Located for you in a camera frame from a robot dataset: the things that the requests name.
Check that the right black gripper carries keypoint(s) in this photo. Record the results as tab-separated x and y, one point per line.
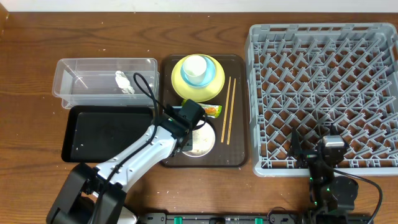
307	156

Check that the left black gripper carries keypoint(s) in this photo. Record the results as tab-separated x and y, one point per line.
190	147

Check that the white bowl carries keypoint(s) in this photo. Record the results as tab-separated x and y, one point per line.
201	142

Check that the green orange snack wrapper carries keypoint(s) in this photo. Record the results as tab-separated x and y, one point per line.
210	111

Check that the white tissue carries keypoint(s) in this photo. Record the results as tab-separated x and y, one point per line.
123	83

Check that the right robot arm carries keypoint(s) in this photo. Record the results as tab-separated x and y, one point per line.
333	196

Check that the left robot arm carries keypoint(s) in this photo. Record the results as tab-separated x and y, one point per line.
97	194

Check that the grey plastic dishwasher rack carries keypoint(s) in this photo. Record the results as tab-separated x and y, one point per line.
314	77

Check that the black waste tray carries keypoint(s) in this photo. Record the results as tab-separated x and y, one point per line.
98	133

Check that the yellow plate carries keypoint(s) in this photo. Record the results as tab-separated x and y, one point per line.
198	94

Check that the right wooden chopstick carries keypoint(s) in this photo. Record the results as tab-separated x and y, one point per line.
231	113

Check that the wooden chopstick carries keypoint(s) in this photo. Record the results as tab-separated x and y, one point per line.
225	111
231	113

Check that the white cup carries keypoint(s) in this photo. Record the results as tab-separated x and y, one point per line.
194	66

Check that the light blue bowl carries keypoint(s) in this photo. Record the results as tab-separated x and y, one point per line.
203	80

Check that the left wooden chopstick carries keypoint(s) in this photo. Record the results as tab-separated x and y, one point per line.
225	111

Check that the clear plastic bin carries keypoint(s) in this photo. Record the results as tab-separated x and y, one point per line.
91	81

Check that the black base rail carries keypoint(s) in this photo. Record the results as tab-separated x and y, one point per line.
278	217

